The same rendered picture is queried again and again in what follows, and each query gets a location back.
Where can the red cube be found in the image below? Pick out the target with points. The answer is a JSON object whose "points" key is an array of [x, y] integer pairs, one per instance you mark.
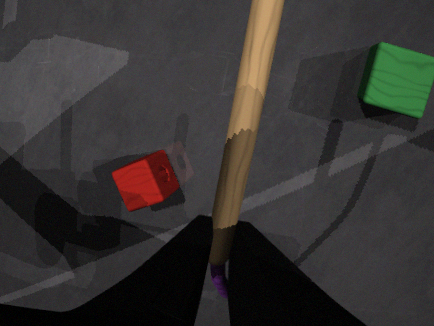
{"points": [[146, 181]]}

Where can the green block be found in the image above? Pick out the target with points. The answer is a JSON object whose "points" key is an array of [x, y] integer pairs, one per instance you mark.
{"points": [[397, 79]]}

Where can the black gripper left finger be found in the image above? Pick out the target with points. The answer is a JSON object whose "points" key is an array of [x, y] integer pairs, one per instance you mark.
{"points": [[165, 290]]}

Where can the wooden stick with purple cord end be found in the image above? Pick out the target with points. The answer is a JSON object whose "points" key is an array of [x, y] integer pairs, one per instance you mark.
{"points": [[248, 100]]}

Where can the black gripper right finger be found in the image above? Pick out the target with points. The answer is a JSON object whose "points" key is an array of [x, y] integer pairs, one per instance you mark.
{"points": [[266, 289]]}

